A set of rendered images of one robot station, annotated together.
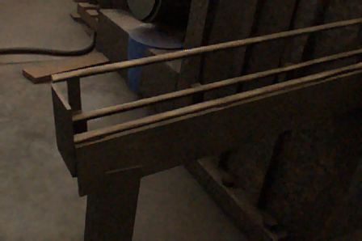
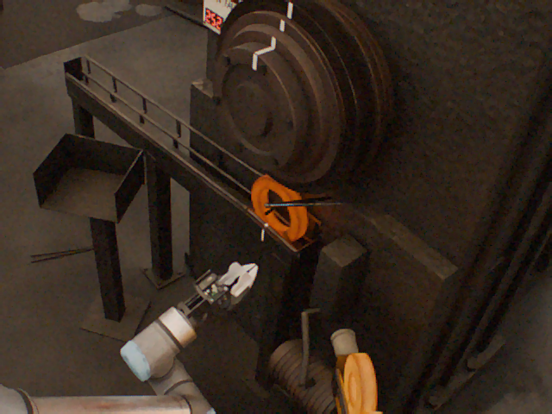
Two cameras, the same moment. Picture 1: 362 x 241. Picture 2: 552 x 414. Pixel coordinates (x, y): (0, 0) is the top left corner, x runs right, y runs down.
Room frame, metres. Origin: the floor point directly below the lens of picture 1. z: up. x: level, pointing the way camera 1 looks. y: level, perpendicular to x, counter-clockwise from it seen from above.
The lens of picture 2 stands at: (0.79, -2.08, 1.91)
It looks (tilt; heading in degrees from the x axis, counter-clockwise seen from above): 43 degrees down; 76
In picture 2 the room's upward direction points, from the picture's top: 7 degrees clockwise
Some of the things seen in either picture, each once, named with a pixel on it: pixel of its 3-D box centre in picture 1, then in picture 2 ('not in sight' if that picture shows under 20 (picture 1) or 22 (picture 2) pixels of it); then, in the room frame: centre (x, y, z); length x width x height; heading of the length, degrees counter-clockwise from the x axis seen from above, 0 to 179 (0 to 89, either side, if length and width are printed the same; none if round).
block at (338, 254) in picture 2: not in sight; (337, 280); (1.24, -1.07, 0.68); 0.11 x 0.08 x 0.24; 32
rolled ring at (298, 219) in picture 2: not in sight; (279, 208); (1.11, -0.88, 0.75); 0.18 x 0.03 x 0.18; 122
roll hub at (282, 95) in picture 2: not in sight; (257, 107); (1.02, -0.93, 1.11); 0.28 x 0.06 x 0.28; 122
